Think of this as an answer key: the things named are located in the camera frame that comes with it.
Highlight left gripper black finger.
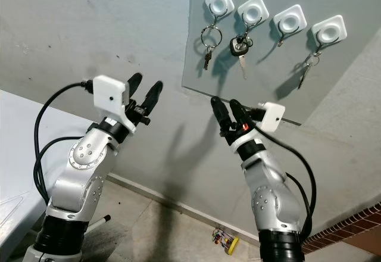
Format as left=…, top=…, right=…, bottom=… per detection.
left=143, top=81, right=163, bottom=113
left=127, top=73, right=143, bottom=104

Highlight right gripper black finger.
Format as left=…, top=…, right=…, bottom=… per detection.
left=228, top=100, right=246, bottom=127
left=211, top=96, right=232, bottom=127

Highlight black-headed silver key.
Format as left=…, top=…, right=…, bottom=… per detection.
left=230, top=29, right=254, bottom=80

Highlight white plastic table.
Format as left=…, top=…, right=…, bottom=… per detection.
left=0, top=89, right=113, bottom=262

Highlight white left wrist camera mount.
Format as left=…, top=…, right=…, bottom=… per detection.
left=92, top=76, right=133, bottom=133

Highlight grey wall board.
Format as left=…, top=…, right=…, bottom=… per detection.
left=182, top=0, right=381, bottom=126

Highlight keys on large metal ring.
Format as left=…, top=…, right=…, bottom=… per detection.
left=200, top=19, right=224, bottom=71

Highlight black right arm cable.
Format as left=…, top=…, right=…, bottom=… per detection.
left=252, top=119, right=318, bottom=240

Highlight small dark keys on ring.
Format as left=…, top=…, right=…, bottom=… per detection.
left=296, top=49, right=324, bottom=91

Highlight white square wall hook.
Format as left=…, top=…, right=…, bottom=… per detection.
left=205, top=0, right=236, bottom=20
left=311, top=14, right=348, bottom=49
left=237, top=0, right=270, bottom=29
left=273, top=4, right=308, bottom=46

